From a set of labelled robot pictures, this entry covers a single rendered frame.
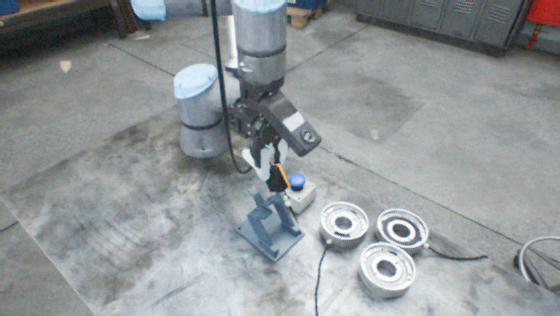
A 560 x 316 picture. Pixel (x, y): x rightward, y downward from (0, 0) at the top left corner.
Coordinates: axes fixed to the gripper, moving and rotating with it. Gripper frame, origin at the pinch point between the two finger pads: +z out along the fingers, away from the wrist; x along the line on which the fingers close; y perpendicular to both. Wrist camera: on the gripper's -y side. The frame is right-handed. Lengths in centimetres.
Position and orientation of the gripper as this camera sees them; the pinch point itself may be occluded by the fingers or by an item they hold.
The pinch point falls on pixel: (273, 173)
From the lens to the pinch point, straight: 67.4
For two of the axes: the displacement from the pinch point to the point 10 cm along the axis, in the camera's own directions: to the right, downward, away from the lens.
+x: -6.8, 4.8, -5.6
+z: 0.0, 7.6, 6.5
